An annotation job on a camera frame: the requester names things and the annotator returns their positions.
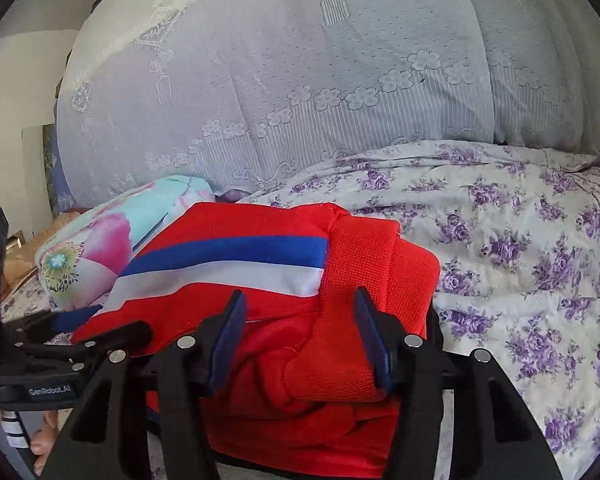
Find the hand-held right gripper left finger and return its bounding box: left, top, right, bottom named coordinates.
left=40, top=290, right=248, bottom=480

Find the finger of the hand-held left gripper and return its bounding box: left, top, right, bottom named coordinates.
left=2, top=304, right=105, bottom=346
left=15, top=320, right=153, bottom=373

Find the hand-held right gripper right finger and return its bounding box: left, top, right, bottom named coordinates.
left=354, top=287, right=563, bottom=480

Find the red sweater with stripes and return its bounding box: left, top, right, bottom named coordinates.
left=71, top=201, right=441, bottom=478

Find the person's left hand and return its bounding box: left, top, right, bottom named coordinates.
left=0, top=404, right=61, bottom=477

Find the orange blanket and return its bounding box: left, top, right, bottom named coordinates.
left=2, top=210, right=81, bottom=293

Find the floral pastel pillow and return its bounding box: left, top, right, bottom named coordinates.
left=34, top=175, right=216, bottom=311

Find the blue patterned cloth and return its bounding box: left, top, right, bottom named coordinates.
left=42, top=125, right=77, bottom=211

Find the purple floral bedsheet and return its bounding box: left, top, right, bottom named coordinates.
left=0, top=140, right=600, bottom=480

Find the white lace cover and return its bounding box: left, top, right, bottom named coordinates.
left=55, top=0, right=600, bottom=211

